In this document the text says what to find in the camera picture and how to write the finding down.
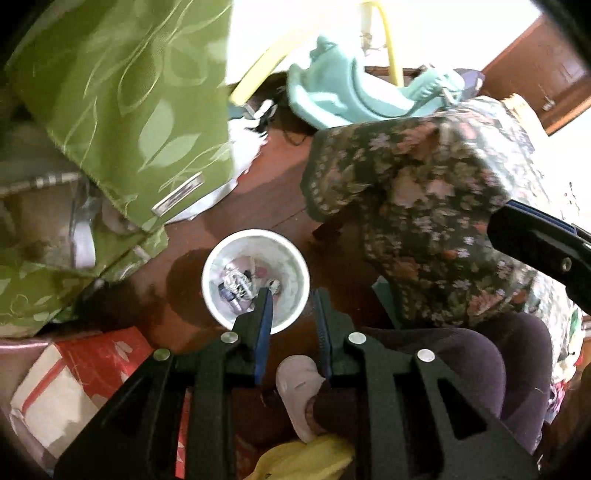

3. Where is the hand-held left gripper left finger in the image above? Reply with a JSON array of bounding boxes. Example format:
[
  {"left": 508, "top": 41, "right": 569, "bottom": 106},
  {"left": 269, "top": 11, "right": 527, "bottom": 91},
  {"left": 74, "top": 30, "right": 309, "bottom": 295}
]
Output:
[{"left": 53, "top": 287, "right": 275, "bottom": 480}]

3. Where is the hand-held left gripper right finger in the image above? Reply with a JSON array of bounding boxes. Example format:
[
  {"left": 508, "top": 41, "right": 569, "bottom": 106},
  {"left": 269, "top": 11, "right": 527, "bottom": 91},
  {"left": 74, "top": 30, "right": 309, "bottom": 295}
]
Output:
[{"left": 314, "top": 288, "right": 539, "bottom": 480}]

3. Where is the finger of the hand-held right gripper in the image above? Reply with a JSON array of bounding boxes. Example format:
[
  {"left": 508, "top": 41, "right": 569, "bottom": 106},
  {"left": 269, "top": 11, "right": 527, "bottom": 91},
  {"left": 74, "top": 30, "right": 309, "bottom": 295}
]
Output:
[{"left": 488, "top": 199, "right": 591, "bottom": 315}]

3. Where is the purple white wrapper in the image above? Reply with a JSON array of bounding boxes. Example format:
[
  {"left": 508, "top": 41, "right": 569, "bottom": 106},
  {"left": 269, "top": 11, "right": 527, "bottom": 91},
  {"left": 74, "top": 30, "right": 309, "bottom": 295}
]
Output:
[{"left": 218, "top": 268, "right": 259, "bottom": 315}]

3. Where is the white round bin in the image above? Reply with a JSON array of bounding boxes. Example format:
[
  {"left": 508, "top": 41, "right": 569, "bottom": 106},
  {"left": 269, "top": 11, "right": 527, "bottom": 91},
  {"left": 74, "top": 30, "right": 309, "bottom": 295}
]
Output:
[{"left": 202, "top": 229, "right": 310, "bottom": 335}]

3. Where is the white slipper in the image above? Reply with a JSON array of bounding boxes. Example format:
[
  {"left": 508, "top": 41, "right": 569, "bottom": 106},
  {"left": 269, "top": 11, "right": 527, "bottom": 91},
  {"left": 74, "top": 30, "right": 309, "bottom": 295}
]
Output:
[{"left": 276, "top": 355, "right": 328, "bottom": 444}]

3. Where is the person's dark trouser leg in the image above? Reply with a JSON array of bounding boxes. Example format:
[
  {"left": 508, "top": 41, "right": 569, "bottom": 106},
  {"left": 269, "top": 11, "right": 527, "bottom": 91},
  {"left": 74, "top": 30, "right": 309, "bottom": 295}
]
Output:
[{"left": 314, "top": 314, "right": 552, "bottom": 455}]

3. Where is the yellow cloth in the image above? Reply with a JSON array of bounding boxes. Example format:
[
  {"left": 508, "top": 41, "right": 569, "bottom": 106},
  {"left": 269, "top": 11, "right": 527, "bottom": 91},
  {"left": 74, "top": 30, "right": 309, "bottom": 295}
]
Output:
[{"left": 252, "top": 434, "right": 356, "bottom": 480}]

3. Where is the dark floral blanket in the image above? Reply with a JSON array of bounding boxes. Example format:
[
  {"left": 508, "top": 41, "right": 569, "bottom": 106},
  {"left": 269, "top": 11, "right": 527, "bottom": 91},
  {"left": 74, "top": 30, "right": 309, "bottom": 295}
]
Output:
[{"left": 300, "top": 97, "right": 583, "bottom": 333}]

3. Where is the brown wooden door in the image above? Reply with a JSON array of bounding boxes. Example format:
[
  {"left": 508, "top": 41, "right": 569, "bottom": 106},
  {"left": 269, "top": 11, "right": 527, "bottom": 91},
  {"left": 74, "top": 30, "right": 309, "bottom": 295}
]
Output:
[{"left": 480, "top": 14, "right": 591, "bottom": 137}]

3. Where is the red and white box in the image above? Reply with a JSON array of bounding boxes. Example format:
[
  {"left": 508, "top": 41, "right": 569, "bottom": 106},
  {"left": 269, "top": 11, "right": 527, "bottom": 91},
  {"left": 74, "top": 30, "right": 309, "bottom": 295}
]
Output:
[{"left": 9, "top": 327, "right": 195, "bottom": 480}]

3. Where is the white cloth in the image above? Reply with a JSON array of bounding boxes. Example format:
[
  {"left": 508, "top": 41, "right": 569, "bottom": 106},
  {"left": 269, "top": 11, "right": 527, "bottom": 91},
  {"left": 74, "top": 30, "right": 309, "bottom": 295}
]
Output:
[{"left": 166, "top": 104, "right": 266, "bottom": 224}]

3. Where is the clear plastic bag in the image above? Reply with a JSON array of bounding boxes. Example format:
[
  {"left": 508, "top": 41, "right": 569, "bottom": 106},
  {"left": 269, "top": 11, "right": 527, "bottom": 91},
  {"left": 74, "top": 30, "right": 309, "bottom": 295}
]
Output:
[{"left": 0, "top": 171, "right": 100, "bottom": 271}]

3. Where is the mint green plastic seat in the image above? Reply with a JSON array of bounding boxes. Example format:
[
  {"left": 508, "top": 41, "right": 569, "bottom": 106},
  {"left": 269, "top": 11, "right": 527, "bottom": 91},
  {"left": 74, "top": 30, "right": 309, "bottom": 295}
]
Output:
[{"left": 286, "top": 36, "right": 462, "bottom": 130}]

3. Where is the yellow foam padded tube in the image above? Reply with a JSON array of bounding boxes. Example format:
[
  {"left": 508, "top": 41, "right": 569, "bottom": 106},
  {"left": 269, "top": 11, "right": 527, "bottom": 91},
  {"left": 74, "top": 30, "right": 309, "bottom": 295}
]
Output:
[{"left": 229, "top": 0, "right": 402, "bottom": 106}]

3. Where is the green leaf-patterned cloth bag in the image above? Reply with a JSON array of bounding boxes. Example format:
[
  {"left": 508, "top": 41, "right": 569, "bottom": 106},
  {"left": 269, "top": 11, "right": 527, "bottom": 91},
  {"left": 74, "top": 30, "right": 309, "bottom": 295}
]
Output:
[{"left": 0, "top": 0, "right": 234, "bottom": 326}]

